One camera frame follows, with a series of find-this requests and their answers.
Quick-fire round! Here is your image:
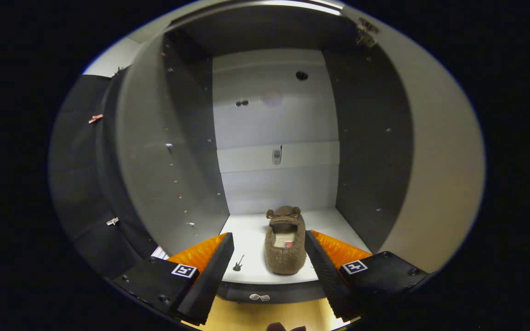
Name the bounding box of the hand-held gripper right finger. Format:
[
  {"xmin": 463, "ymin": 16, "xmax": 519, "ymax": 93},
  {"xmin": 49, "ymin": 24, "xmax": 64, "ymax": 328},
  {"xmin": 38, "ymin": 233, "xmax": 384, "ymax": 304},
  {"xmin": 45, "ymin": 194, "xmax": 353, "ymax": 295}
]
[{"xmin": 305, "ymin": 230, "xmax": 431, "ymax": 322}]

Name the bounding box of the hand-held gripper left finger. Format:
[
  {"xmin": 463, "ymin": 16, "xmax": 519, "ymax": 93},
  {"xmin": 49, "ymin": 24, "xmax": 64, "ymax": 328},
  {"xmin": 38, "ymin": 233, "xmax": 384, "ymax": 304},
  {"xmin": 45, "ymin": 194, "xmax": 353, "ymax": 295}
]
[{"xmin": 113, "ymin": 232, "xmax": 235, "ymax": 326}]

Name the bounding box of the brown fuzzy shoe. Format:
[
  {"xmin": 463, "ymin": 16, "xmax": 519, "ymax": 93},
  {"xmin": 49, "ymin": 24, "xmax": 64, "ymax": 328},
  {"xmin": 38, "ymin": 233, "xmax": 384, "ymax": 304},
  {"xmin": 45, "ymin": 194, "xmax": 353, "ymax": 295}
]
[{"xmin": 264, "ymin": 205, "xmax": 307, "ymax": 275}]

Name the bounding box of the dark grey shoe cabinet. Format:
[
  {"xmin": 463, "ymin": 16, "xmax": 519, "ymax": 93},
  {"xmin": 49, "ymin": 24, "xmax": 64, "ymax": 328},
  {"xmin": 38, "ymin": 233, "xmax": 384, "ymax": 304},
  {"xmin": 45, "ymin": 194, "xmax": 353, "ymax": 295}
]
[{"xmin": 113, "ymin": 0, "xmax": 415, "ymax": 304}]

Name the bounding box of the black backdrop cloth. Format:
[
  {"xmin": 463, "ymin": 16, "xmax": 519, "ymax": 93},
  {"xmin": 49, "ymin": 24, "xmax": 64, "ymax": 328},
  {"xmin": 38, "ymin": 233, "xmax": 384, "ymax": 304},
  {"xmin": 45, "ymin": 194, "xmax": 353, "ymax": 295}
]
[{"xmin": 49, "ymin": 69, "xmax": 164, "ymax": 281}]

